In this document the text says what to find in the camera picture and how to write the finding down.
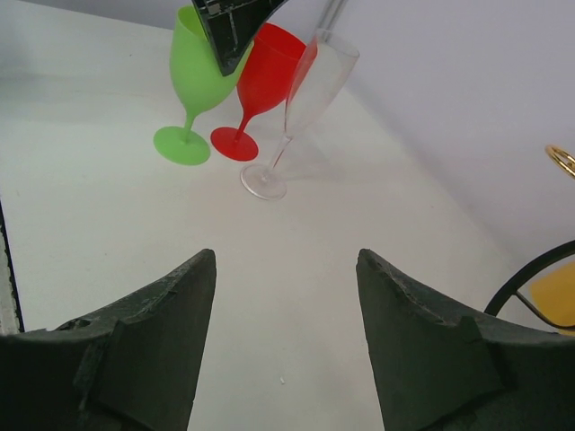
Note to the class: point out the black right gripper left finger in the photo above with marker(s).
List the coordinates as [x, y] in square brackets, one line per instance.
[131, 365]

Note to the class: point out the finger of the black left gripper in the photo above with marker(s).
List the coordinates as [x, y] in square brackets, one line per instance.
[231, 26]

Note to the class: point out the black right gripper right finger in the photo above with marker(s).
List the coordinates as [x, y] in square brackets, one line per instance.
[439, 364]

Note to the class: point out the red wine glass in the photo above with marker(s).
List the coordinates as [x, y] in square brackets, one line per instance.
[263, 85]

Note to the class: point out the green wine glass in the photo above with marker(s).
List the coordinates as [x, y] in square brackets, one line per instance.
[199, 86]

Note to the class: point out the clear wine glass front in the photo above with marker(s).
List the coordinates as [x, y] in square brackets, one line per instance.
[320, 74]

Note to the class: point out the yellow wine glass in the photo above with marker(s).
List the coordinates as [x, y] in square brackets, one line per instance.
[553, 295]

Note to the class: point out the gold wire glass rack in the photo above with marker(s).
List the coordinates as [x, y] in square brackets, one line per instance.
[561, 158]

